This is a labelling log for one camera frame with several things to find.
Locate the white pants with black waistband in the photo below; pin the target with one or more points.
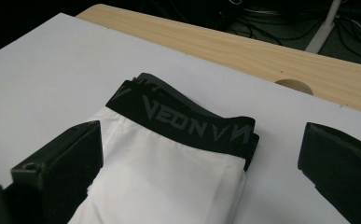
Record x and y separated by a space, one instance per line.
169 174

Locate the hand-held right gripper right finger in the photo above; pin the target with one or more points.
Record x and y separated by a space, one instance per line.
346 168

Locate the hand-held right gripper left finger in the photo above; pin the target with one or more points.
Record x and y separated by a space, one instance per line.
66 165

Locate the wooden table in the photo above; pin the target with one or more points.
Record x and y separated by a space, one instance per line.
231 49

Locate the white metal stand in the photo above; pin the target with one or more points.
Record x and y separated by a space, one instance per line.
321 37

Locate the white board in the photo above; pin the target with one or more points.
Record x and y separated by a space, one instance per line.
44 77

